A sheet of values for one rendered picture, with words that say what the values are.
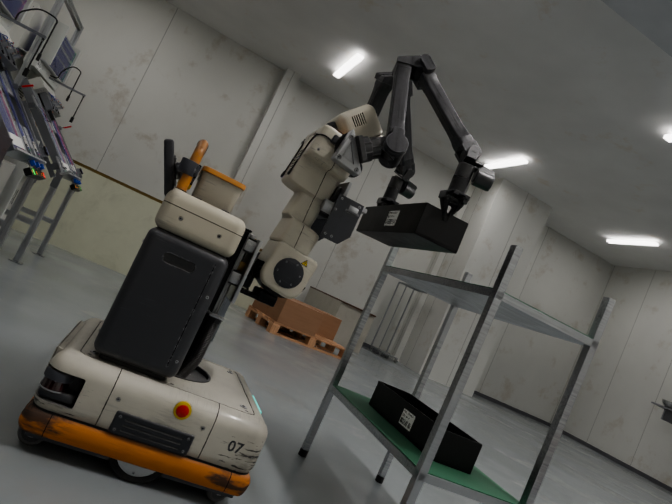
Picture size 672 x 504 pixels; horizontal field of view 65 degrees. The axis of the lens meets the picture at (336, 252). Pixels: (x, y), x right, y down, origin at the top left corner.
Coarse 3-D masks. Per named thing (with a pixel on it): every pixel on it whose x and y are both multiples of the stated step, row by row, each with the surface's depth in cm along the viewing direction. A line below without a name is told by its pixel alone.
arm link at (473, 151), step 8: (472, 152) 176; (464, 160) 178; (472, 160) 176; (480, 168) 177; (488, 168) 178; (480, 176) 175; (488, 176) 175; (472, 184) 177; (480, 184) 175; (488, 184) 175
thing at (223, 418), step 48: (96, 336) 171; (48, 384) 141; (96, 384) 144; (144, 384) 149; (192, 384) 167; (240, 384) 195; (48, 432) 141; (96, 432) 145; (144, 432) 148; (192, 432) 152; (240, 432) 157; (192, 480) 153; (240, 480) 157
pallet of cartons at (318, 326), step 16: (256, 304) 696; (288, 304) 642; (304, 304) 695; (256, 320) 672; (272, 320) 640; (288, 320) 646; (304, 320) 656; (320, 320) 668; (336, 320) 732; (304, 336) 754; (320, 336) 715
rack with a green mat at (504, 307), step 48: (432, 288) 223; (480, 288) 172; (480, 336) 163; (576, 336) 174; (336, 384) 242; (576, 384) 176; (384, 432) 189; (432, 432) 162; (432, 480) 161; (480, 480) 183; (528, 480) 175
